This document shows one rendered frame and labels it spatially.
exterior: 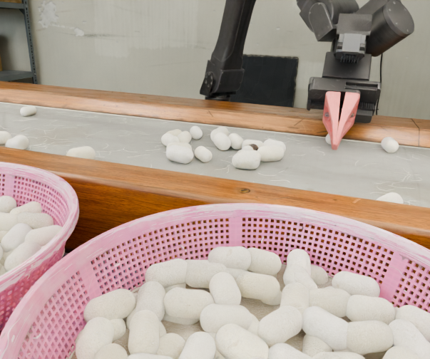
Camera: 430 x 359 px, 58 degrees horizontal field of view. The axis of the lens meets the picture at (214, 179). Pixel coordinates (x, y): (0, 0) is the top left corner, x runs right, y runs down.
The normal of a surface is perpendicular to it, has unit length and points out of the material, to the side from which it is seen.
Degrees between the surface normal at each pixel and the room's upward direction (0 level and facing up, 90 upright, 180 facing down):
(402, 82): 90
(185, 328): 0
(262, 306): 0
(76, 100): 45
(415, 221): 0
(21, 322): 75
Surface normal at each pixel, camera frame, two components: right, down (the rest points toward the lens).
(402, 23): 0.47, -0.29
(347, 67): -0.16, -0.49
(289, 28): -0.20, 0.36
